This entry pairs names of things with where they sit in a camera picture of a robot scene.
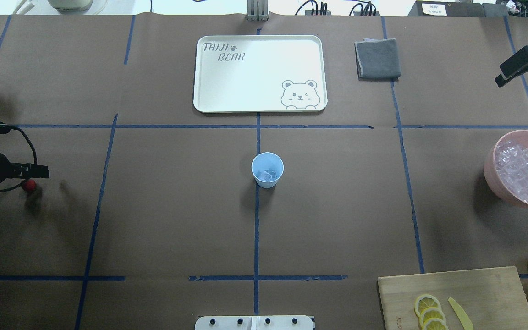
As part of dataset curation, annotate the yellow plastic knife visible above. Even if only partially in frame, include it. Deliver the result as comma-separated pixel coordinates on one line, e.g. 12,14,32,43
448,297,475,330

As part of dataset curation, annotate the cream bear tray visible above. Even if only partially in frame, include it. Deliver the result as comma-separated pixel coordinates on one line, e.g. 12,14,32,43
193,35,328,114

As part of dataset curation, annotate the red strawberry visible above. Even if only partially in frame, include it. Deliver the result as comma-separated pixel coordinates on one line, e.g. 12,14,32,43
21,179,37,193

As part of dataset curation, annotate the bamboo cutting board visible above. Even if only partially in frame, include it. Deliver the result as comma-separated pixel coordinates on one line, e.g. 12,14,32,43
377,267,528,330

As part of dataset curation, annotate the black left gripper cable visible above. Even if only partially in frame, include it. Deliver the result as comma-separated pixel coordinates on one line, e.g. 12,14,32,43
0,126,40,194

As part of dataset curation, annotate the light blue plastic cup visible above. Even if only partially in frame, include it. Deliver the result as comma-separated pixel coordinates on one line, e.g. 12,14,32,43
251,152,285,189

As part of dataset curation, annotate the aluminium frame post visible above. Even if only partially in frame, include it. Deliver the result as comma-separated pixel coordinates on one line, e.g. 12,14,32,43
246,0,270,22

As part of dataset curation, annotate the white pillar with base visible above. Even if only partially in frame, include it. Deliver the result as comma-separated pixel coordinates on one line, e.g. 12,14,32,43
194,315,316,330

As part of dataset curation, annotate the grey folded cloth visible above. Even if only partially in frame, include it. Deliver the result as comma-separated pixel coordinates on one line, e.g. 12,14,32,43
354,38,402,81

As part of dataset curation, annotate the lemon slices row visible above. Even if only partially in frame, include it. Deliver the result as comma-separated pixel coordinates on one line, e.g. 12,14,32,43
413,294,449,330

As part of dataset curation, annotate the black box with label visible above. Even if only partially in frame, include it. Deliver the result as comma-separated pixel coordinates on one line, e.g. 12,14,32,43
408,0,509,17

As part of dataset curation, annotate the pink bowl of ice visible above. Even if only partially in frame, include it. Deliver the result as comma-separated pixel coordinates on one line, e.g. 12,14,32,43
484,130,528,208

